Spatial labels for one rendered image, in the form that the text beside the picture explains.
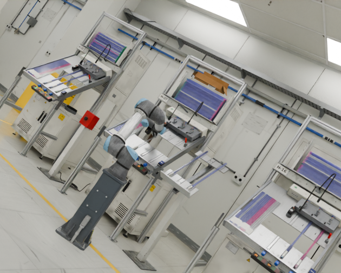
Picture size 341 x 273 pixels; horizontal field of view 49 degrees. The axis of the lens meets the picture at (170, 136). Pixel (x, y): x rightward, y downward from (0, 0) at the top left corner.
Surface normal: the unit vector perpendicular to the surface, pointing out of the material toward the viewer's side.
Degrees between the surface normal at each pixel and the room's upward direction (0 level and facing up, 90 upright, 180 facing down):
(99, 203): 90
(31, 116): 90
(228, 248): 90
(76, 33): 90
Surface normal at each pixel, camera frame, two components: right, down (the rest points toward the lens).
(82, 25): -0.39, -0.29
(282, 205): 0.13, -0.80
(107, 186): -0.01, -0.04
